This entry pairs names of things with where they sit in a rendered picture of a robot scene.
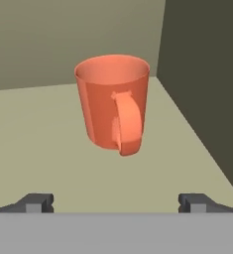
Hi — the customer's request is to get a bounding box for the orange mug with handle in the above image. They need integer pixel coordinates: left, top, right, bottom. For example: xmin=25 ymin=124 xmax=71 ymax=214
xmin=73 ymin=54 xmax=152 ymax=158

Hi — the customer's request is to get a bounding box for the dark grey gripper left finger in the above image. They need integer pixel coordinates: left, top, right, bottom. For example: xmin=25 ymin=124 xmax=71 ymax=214
xmin=0 ymin=192 xmax=56 ymax=214

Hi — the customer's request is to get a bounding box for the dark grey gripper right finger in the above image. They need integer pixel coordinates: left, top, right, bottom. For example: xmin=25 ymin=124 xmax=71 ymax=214
xmin=177 ymin=192 xmax=233 ymax=214

